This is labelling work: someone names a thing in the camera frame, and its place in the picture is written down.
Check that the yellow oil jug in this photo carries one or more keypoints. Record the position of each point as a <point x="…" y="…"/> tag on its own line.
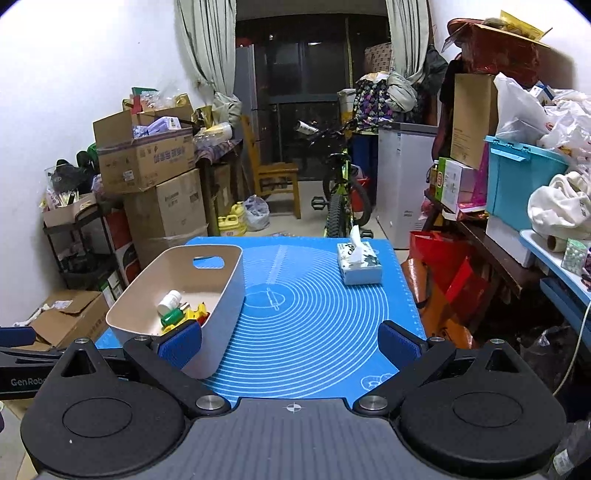
<point x="231" y="224"/>

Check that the light blue table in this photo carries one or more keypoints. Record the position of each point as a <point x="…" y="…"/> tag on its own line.
<point x="558" y="267"/>

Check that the cluttered wooden table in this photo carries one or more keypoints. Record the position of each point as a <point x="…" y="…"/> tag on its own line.
<point x="219" y="157"/>

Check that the blue silicone baking mat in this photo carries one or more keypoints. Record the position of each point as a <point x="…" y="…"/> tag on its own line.
<point x="300" y="323"/>

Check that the small brown cardboard box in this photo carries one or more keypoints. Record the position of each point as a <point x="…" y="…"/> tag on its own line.
<point x="69" y="212"/>

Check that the brown paper bag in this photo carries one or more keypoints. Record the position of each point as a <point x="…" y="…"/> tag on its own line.
<point x="473" y="120"/>

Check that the pale curtain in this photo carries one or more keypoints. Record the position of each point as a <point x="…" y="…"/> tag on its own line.
<point x="207" y="46"/>
<point x="406" y="37"/>

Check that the white tissue pack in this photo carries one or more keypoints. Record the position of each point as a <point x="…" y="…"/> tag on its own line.
<point x="360" y="267"/>

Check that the yellow plastic toy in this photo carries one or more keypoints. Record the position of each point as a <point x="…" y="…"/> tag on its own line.
<point x="191" y="316"/>

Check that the grey plastic bag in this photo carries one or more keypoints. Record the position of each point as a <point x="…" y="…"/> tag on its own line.
<point x="256" y="214"/>

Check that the white pill bottle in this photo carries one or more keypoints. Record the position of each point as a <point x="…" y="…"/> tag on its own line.
<point x="168" y="302"/>

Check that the silver refrigerator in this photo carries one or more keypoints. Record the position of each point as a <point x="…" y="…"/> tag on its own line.
<point x="244" y="101"/>

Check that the white cloth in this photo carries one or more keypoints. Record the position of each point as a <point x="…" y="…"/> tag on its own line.
<point x="554" y="207"/>

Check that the open printed cardboard box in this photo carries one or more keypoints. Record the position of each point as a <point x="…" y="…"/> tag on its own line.
<point x="143" y="161"/>

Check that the green plastic cylinder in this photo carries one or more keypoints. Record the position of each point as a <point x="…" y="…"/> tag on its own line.
<point x="171" y="318"/>

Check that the purple floral bag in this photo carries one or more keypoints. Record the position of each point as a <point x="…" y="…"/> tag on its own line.
<point x="371" y="106"/>

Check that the dark wooden side table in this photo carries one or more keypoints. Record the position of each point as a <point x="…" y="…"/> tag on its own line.
<point x="498" y="263"/>

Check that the wooden chair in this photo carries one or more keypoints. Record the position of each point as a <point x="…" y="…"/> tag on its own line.
<point x="272" y="175"/>

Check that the red white box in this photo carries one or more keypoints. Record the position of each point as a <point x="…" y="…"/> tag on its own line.
<point x="124" y="249"/>

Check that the green white carton box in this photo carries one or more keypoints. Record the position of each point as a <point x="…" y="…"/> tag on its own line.
<point x="455" y="182"/>

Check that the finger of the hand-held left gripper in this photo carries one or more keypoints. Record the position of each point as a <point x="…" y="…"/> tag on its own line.
<point x="16" y="336"/>

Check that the dark red cardboard box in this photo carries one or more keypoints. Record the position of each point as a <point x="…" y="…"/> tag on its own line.
<point x="498" y="46"/>

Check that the open flat cardboard box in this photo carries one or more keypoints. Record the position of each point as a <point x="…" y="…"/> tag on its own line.
<point x="74" y="318"/>

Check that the white foam box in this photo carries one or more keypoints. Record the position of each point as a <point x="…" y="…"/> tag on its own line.
<point x="508" y="242"/>

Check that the black green bicycle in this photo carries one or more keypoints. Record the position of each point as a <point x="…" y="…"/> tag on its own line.
<point x="339" y="198"/>

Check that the beige plastic storage bin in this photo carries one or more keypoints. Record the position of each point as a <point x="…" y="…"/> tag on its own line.
<point x="221" y="318"/>

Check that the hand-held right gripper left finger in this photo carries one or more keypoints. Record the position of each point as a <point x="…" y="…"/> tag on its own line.
<point x="182" y="344"/>

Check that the black shelf cart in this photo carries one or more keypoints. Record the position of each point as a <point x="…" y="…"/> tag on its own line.
<point x="78" y="258"/>

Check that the red gift bag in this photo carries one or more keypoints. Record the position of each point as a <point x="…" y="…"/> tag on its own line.
<point x="443" y="286"/>

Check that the teal plastic storage box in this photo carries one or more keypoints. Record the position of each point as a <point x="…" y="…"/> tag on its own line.
<point x="517" y="184"/>

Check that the white chest freezer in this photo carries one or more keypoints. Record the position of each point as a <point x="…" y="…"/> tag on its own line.
<point x="406" y="184"/>

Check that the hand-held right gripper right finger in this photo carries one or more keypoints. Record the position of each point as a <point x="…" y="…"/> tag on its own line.
<point x="397" y="341"/>

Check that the white plastic bags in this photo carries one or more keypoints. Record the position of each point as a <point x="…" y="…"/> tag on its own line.
<point x="521" y="110"/>

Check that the orange drink bottle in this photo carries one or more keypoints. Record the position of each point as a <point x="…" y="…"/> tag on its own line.
<point x="434" y="177"/>

